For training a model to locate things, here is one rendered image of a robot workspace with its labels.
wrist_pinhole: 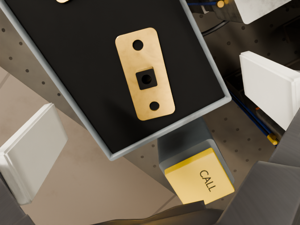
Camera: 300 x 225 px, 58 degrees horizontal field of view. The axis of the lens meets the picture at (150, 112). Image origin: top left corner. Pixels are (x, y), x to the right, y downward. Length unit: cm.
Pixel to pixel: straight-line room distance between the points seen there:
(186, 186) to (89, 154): 138
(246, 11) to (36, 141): 24
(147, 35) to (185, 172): 15
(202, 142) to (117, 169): 141
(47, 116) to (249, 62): 13
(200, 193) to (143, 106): 12
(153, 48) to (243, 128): 61
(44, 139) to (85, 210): 176
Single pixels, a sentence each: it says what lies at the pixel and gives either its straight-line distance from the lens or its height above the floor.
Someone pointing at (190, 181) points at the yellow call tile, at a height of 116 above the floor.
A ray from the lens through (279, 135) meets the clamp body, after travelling 46.
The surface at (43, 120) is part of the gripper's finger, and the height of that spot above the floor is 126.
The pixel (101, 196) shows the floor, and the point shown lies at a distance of 183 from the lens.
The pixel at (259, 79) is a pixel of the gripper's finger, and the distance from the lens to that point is 16.
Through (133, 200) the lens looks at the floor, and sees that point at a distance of 183.
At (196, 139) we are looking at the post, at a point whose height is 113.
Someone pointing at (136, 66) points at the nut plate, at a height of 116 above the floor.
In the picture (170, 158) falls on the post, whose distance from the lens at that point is 32.
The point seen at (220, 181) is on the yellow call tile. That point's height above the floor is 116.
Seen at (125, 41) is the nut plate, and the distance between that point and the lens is 25.
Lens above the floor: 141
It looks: 69 degrees down
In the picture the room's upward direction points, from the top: 178 degrees clockwise
